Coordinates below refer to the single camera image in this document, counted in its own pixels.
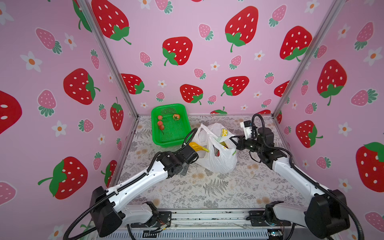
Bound green plastic basket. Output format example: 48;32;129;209
151;104;191;148

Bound aluminium front rail frame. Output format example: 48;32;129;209
104;209;316;240

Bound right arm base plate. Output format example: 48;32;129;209
246;208;292;227

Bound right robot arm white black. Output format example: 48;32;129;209
235;127;351;239

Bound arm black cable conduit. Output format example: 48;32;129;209
251;113;365;240
62;127;199;240

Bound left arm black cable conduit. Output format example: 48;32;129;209
62;127;199;240

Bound white lemon print plastic bag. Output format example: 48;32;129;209
192;123;238;174

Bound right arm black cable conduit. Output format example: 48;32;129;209
251;113;365;240

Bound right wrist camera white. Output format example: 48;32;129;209
240;121;257;140

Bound yellow fake banana bunch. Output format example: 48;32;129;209
189;142;210;153

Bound red fake cherries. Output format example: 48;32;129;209
157;115;165;133

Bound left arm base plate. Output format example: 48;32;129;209
131;211;172;228

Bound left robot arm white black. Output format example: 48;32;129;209
90;145;199;237

